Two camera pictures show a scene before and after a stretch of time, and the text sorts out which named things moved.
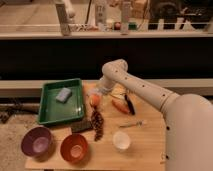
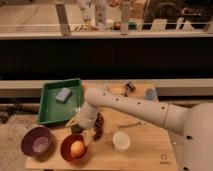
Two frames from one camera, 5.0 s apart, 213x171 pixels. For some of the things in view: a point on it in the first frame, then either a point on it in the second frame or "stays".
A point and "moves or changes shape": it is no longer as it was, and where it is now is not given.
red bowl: x=75 y=148 stays
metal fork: x=138 y=124 stays
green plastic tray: x=51 y=110 stays
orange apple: x=95 y=100 moves or changes shape
